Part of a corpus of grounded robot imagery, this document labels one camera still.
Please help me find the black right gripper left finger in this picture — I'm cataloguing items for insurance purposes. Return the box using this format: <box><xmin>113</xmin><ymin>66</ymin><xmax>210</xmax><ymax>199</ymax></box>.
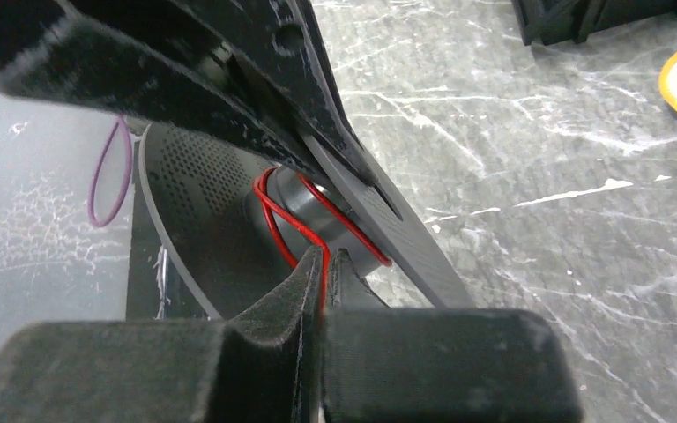
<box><xmin>0</xmin><ymin>248</ymin><xmax>324</xmax><ymax>422</ymax></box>

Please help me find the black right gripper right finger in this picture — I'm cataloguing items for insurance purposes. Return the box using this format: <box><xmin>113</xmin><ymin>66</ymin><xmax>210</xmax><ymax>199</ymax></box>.
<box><xmin>322</xmin><ymin>251</ymin><xmax>584</xmax><ymax>422</ymax></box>

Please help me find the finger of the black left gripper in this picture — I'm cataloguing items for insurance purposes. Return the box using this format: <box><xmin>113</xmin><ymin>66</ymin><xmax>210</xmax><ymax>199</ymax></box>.
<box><xmin>0</xmin><ymin>1</ymin><xmax>316</xmax><ymax>175</ymax></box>
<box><xmin>73</xmin><ymin>1</ymin><xmax>378</xmax><ymax>185</ymax></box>

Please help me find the black perforated cable spool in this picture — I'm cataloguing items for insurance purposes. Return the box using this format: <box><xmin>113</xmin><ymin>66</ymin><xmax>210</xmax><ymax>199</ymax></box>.
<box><xmin>137</xmin><ymin>119</ymin><xmax>477</xmax><ymax>323</ymax></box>

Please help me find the red cable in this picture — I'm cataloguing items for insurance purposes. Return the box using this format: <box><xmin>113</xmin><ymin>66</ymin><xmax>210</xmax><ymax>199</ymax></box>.
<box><xmin>251</xmin><ymin>167</ymin><xmax>393</xmax><ymax>314</ymax></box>

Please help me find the black storage bin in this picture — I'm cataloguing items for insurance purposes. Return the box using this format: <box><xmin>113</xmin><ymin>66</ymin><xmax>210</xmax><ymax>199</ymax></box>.
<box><xmin>511</xmin><ymin>0</ymin><xmax>677</xmax><ymax>46</ymax></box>

